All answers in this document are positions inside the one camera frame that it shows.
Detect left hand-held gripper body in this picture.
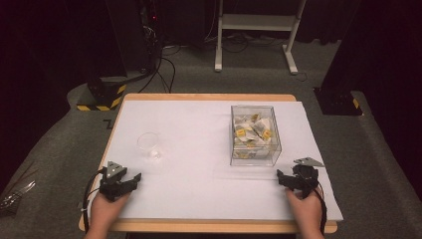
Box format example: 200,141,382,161
99,160,133,202

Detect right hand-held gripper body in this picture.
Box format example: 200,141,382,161
291,156,325,200

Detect clear plastic drawer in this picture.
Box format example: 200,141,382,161
231,107,283,167

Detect pile of tea bags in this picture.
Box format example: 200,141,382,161
233,113,275,159

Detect clear plastic drawer housing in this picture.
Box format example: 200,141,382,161
229,105,283,167

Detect person's left hand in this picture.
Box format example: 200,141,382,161
89,193,130,232

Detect person's right hand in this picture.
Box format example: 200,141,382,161
286,190,322,232

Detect clear glass cup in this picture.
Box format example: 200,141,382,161
136,131,163,161

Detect white table mat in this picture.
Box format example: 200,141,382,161
84,100,344,222

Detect black yellow striped stand base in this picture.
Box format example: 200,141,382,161
77,76,128,113

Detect shiny metal tripod legs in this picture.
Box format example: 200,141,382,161
0,161,38,217

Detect wooden table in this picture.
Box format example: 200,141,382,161
78,93,338,234

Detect black computer tower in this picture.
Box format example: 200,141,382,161
105,0,163,78

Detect black curtain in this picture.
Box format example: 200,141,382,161
0,0,127,197
319,0,422,193

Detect white metal stand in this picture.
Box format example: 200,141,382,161
214,0,308,76

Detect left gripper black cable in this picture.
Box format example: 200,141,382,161
82,168,106,234

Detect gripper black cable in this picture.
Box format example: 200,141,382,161
312,188,328,236
82,168,106,234

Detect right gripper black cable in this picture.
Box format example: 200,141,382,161
312,188,328,236

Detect black floor cables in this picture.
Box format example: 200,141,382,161
137,46,182,95

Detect cables under white stand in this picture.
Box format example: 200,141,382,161
202,31,287,54

